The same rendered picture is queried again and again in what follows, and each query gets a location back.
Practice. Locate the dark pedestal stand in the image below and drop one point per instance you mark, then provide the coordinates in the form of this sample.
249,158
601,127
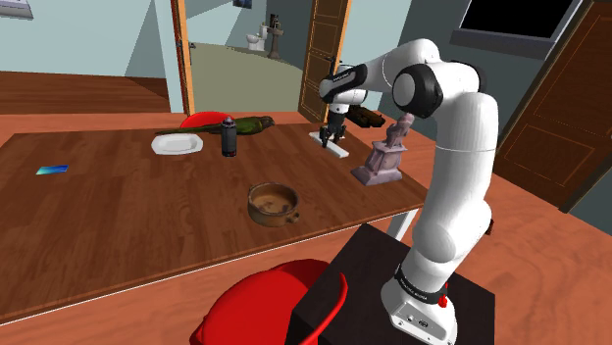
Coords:
274,40

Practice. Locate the brown panelled door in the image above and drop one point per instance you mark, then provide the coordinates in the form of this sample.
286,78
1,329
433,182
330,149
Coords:
564,110
320,57

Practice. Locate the dark robot stand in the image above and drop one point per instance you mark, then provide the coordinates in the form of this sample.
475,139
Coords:
354,286

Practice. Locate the pale pink seated statue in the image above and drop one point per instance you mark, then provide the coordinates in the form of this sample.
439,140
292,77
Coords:
380,162

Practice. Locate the dark brown lumpy object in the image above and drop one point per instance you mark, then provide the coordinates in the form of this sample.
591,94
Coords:
366,116

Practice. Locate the white flat bar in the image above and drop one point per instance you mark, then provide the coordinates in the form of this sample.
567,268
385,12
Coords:
340,151

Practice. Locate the black spray can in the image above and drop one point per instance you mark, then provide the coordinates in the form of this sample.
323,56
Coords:
229,141

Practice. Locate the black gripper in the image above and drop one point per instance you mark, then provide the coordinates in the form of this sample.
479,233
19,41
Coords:
336,121

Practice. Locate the orange-edged brown door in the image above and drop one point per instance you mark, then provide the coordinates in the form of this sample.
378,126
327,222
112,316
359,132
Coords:
184,71

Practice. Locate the dark window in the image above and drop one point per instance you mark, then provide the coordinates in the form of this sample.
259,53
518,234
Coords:
511,16

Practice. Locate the blue card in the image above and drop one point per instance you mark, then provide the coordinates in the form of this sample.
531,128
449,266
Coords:
51,169

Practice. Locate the green parrot figure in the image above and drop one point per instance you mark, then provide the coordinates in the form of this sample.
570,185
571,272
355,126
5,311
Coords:
248,125

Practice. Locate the wall picture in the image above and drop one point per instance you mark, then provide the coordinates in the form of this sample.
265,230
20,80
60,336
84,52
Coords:
14,7

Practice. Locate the brown clay bowl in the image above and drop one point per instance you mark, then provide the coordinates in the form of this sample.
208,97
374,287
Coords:
267,212

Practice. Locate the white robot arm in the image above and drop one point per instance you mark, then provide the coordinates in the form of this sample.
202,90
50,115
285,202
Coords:
461,157

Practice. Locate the brown wooden table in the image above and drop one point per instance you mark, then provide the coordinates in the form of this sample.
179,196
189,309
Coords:
119,215

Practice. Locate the white oval dish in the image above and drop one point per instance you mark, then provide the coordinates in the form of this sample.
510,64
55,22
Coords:
177,144

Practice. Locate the white toilet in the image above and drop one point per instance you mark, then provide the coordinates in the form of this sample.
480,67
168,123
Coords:
256,40

